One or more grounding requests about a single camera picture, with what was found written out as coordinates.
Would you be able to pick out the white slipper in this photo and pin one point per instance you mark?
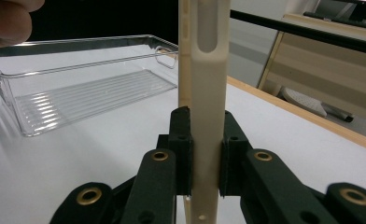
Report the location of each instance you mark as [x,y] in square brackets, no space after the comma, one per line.
[302,101]

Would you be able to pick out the dark device on desk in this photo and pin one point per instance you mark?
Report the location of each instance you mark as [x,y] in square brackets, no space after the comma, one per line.
[346,15]

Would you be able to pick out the clear plastic tray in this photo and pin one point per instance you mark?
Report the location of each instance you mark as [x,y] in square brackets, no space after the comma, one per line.
[84,90]

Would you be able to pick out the wooden table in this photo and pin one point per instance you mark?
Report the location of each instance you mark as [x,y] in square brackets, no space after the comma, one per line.
[312,116]

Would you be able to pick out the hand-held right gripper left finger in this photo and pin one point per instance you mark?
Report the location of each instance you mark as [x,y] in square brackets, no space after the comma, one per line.
[175,149]

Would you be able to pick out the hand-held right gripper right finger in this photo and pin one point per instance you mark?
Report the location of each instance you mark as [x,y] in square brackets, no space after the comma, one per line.
[243,161]

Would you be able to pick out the black frame crossbar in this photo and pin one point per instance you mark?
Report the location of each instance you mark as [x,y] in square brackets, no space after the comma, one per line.
[305,31]

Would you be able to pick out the grey black slipper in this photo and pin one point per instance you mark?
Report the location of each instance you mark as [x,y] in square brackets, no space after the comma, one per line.
[338,112]

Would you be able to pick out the wooden cabinet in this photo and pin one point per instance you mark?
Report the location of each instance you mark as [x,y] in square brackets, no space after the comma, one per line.
[330,68]

